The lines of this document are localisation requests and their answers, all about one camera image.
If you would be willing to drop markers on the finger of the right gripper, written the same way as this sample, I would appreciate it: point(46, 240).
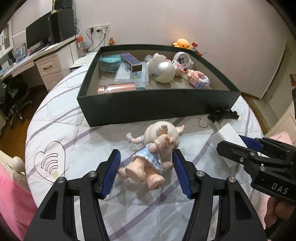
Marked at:
point(252, 143)
point(238, 154)

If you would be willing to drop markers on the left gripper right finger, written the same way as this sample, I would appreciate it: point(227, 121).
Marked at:
point(237, 218)

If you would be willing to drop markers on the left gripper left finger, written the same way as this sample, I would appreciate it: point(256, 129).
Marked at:
point(55, 219)

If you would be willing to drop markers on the white rectangular charger block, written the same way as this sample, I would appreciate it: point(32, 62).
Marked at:
point(227, 133)

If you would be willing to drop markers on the pink baby doll figure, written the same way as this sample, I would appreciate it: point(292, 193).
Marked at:
point(150, 163)

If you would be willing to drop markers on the dark green storage box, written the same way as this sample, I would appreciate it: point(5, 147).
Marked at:
point(153, 103)

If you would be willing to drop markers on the person's right hand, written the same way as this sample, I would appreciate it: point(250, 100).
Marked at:
point(277, 209)

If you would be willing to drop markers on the pink blanket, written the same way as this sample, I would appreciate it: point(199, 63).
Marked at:
point(17, 205)

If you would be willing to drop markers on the white striped quilt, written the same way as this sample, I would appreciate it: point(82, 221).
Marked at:
point(130, 212)

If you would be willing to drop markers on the small pink block figure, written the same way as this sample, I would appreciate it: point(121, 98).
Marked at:
point(179, 70)

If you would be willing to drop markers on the small red white toy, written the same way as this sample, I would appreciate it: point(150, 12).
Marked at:
point(193, 47)

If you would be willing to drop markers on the silver white ball toy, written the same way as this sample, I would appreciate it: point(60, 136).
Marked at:
point(161, 69)

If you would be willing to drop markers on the orange octopus plush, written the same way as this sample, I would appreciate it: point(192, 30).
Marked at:
point(181, 43)

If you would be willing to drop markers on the black office chair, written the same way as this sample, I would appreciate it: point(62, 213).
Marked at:
point(14, 97)

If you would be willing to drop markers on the blue rectangular carton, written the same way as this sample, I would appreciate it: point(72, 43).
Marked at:
point(131, 62)

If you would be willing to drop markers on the rose gold metal bottle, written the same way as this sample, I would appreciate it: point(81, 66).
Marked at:
point(114, 88)

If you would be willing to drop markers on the clear plastic case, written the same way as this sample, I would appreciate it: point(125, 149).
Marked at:
point(140, 78)

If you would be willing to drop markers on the white computer desk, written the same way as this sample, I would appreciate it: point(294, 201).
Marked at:
point(47, 66)

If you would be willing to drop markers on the white low side cabinet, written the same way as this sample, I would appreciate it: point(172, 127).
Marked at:
point(86, 60)

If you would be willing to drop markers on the teal lidded container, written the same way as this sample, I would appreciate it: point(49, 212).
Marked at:
point(110, 63)

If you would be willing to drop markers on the orange capped bottle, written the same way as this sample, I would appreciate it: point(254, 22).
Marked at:
point(81, 46)

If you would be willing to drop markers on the red gold figurine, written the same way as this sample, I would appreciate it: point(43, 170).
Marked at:
point(111, 42)

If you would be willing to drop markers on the white glass-door cabinet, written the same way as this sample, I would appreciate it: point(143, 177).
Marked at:
point(6, 39)

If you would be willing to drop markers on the black computer monitor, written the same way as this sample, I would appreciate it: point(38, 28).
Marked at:
point(38, 33)

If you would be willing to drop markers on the black computer tower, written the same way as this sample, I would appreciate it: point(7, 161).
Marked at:
point(62, 25)

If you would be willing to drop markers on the cream bed post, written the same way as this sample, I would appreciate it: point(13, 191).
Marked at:
point(15, 162)

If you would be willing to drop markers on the white wall power outlet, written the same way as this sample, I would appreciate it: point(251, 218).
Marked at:
point(99, 29)

